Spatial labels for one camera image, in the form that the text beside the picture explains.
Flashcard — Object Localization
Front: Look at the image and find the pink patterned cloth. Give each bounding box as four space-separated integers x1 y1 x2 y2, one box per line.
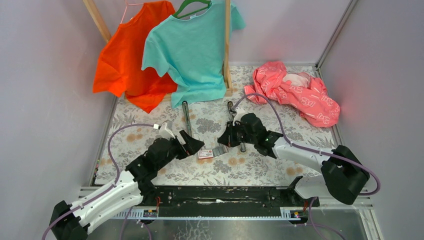
244 61 341 128

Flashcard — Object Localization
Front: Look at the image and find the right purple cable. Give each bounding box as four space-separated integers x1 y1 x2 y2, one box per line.
231 93 382 240

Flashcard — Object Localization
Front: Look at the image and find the wooden clothes rack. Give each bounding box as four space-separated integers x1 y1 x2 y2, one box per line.
82 0 233 97

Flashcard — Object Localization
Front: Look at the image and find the silver staple strip tray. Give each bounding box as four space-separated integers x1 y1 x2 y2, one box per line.
212 145 228 157

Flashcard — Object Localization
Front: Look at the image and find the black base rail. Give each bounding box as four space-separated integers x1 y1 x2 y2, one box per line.
138 185 320 218

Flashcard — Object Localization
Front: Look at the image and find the beige and black stapler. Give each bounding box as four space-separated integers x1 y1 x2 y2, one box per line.
182 101 193 137

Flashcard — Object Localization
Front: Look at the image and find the green clothes hanger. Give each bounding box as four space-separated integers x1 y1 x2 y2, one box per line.
173 0 212 19

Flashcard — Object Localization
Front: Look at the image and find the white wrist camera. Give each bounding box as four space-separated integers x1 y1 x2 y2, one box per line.
232 107 247 126
158 120 175 140

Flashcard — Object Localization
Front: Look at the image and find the pink clothes hanger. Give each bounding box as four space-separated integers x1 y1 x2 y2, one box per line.
120 0 144 24

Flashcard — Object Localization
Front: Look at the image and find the purple cable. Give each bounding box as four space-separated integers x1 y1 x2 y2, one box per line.
231 93 382 240
41 123 162 240

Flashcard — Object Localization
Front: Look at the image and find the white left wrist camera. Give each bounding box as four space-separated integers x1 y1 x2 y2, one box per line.
158 120 175 140

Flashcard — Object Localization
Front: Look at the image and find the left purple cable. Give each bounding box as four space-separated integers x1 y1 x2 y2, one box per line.
41 123 162 240

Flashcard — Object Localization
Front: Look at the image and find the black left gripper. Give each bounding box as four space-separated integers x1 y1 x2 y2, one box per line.
156 130 205 172

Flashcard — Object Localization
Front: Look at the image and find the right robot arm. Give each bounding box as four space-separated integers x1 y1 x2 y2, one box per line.
217 113 370 206

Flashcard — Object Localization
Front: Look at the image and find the teal t-shirt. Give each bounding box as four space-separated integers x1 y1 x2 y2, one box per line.
141 0 227 108

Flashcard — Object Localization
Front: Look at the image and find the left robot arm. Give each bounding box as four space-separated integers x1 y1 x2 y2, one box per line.
48 130 205 240

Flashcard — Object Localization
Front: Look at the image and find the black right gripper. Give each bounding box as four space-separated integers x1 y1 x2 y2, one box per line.
217 120 257 148

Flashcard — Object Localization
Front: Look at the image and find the floral table mat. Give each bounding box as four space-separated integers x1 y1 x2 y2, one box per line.
93 66 338 186

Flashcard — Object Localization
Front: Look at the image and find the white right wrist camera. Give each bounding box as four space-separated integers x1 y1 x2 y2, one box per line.
232 107 247 126

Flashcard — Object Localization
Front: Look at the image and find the white red staple box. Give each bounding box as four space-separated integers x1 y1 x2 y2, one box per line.
197 149 214 159

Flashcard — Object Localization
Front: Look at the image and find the orange t-shirt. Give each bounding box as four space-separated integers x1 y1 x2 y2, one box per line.
92 0 177 113

